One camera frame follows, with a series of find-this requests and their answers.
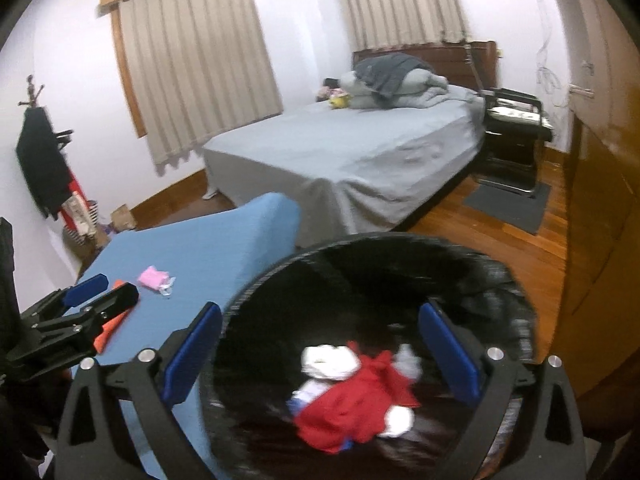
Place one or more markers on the black metal chair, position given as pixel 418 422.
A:
pixel 520 157

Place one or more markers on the red cloth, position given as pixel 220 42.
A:
pixel 72 185

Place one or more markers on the pink face mask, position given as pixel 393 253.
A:
pixel 152 277

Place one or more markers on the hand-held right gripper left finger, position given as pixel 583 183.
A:
pixel 192 355

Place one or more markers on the narrow beige curtain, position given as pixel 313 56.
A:
pixel 400 5

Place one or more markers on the wooden window frame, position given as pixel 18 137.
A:
pixel 125 75

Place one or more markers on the blue table cover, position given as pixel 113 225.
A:
pixel 200 250

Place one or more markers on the grey floor mat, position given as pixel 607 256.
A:
pixel 510 207

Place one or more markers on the thin metal rod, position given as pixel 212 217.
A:
pixel 475 67

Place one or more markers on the wooden coat rack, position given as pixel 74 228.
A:
pixel 32 92

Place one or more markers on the yellow plush toy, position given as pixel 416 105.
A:
pixel 339 102

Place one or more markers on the red orange glove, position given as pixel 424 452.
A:
pixel 107 332

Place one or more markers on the striped basket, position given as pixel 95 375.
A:
pixel 89 232

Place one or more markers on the wide beige curtain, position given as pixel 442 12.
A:
pixel 200 70

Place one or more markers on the pink plush toy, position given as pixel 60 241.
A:
pixel 325 93

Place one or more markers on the dark grey cloth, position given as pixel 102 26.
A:
pixel 390 70

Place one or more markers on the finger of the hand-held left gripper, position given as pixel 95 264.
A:
pixel 120 297
pixel 87 287

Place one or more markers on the bed with grey sheet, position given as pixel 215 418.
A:
pixel 350 155

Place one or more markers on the person's left forearm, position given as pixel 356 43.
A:
pixel 25 425

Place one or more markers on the small cardboard box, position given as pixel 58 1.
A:
pixel 122 219

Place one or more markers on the wooden headboard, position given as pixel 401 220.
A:
pixel 450 57

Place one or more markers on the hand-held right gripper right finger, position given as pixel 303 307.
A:
pixel 450 355

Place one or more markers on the folded grey duvet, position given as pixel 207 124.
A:
pixel 425 87

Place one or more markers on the wooden wardrobe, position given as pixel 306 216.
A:
pixel 600 210

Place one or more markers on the patterned seat cushion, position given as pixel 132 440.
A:
pixel 515 116

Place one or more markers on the red plastic bag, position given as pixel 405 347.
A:
pixel 350 405

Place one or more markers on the white slipper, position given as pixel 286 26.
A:
pixel 210 193

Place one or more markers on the trash bin with black liner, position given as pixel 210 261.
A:
pixel 500 290

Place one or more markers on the black coat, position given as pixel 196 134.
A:
pixel 42 160

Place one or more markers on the small black item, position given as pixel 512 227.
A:
pixel 331 82

